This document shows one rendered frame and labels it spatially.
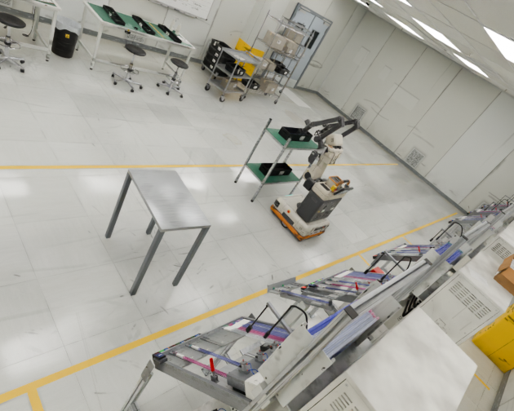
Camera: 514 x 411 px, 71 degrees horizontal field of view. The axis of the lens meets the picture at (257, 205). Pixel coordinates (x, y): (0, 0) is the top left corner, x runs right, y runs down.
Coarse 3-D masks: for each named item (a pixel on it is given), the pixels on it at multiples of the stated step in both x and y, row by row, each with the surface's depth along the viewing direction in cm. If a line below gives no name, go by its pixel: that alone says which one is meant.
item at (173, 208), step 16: (128, 176) 295; (144, 176) 297; (160, 176) 307; (176, 176) 319; (144, 192) 281; (160, 192) 290; (176, 192) 301; (160, 208) 276; (176, 208) 285; (192, 208) 295; (112, 224) 324; (160, 224) 262; (176, 224) 270; (192, 224) 279; (208, 224) 289; (160, 240) 267; (192, 256) 308; (144, 272) 286
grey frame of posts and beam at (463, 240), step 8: (480, 232) 272; (464, 240) 214; (472, 240) 276; (448, 248) 220; (456, 248) 217; (440, 256) 224; (448, 256) 220; (432, 264) 227; (440, 264) 224; (424, 272) 231; (416, 280) 235; (408, 288) 239; (408, 296) 244; (296, 304) 303; (288, 312) 311; (312, 312) 383
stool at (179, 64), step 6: (174, 60) 631; (180, 60) 649; (180, 66) 630; (186, 66) 641; (168, 78) 645; (174, 78) 655; (162, 84) 656; (168, 84) 667; (168, 90) 648; (180, 96) 666
